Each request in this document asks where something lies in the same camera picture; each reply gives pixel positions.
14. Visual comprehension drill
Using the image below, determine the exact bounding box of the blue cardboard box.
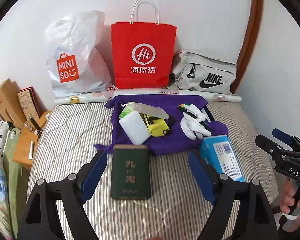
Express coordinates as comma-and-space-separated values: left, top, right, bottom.
199, 135, 244, 182

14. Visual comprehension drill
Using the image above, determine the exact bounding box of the grey Nike bag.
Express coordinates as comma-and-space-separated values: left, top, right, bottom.
171, 50, 237, 94

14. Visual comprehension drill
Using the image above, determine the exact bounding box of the white foam block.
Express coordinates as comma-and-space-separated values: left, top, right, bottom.
119, 111, 151, 145

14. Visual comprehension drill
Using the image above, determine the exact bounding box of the clear plastic bag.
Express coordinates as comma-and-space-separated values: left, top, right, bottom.
127, 102, 169, 120

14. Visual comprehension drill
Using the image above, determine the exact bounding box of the person's right hand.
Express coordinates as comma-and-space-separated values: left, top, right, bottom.
280, 178, 300, 214

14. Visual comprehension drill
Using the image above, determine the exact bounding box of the red Haidilao paper bag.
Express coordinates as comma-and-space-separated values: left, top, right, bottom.
110, 0, 177, 89

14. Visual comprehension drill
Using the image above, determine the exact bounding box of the yellow black sock bundle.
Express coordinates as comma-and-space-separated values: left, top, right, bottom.
140, 113, 170, 137

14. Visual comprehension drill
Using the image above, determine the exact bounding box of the white patterned paper roll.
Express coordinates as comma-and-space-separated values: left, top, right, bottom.
55, 87, 242, 105

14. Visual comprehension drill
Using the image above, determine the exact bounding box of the colourful bedding pile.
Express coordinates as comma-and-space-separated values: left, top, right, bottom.
0, 121, 30, 239

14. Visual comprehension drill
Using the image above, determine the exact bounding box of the white cotton glove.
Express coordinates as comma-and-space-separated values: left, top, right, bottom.
180, 118, 212, 140
188, 104, 207, 121

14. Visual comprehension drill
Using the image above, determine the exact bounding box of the purple towel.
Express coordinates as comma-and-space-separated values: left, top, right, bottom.
95, 94, 228, 155

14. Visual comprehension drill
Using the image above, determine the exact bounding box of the striped quilted bed cover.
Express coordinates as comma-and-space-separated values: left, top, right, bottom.
27, 101, 279, 239

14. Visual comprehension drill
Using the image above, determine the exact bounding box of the green white tissue pack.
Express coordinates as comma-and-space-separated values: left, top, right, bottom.
119, 105, 134, 119

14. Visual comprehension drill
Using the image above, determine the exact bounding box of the white Miniso plastic bag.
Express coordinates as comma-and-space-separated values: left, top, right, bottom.
44, 10, 115, 99

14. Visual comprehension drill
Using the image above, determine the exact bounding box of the brown patterned gift box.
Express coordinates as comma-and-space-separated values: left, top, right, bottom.
17, 87, 41, 119

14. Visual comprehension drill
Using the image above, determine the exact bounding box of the black pen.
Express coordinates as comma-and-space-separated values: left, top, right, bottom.
178, 106, 211, 132

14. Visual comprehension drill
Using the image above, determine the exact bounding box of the wooden bedside furniture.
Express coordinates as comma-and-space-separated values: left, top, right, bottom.
0, 79, 39, 170

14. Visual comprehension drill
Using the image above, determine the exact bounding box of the dark green tin box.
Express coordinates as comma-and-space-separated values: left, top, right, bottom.
110, 145, 151, 199

